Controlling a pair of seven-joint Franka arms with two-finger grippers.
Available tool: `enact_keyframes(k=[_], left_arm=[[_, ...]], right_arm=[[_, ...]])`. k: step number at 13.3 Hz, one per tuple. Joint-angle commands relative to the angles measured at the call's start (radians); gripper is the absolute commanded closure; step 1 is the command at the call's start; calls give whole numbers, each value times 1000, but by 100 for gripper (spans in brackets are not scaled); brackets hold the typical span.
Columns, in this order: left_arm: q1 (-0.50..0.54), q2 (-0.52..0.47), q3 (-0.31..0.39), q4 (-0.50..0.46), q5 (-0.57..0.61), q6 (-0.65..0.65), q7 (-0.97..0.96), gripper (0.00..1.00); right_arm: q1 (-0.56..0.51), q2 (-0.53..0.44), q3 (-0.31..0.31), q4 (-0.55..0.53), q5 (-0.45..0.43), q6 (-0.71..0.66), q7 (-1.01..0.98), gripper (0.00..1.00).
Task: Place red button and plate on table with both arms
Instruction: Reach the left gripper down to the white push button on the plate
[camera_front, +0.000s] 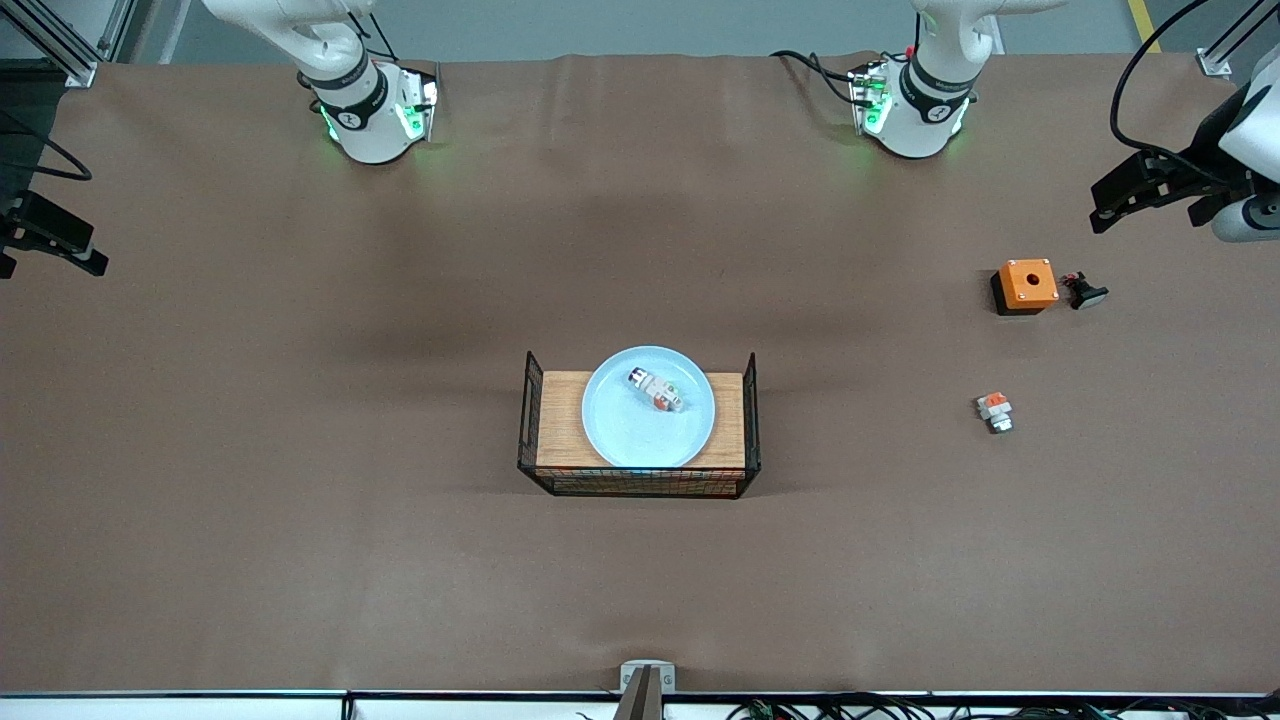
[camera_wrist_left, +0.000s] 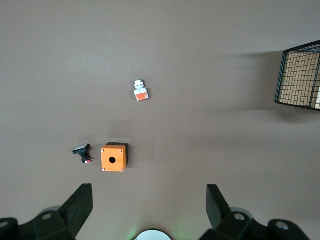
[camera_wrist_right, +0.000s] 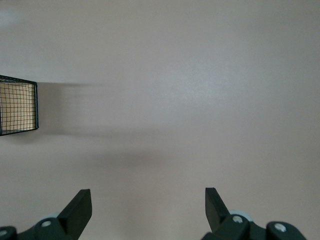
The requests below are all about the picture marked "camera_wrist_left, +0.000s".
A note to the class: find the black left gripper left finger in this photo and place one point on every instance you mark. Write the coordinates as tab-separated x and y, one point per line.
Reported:
75	207

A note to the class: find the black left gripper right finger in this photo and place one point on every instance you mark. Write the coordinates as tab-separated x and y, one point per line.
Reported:
220	212

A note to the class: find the black push button white cap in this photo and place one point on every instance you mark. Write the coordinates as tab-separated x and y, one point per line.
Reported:
81	148

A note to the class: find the brown table cover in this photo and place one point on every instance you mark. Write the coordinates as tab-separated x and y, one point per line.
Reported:
175	37

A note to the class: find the orange enclosure box with hole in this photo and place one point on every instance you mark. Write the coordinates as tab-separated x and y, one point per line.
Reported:
117	165

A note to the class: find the white orange switch module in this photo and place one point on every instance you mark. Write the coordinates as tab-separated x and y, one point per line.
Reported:
142	93

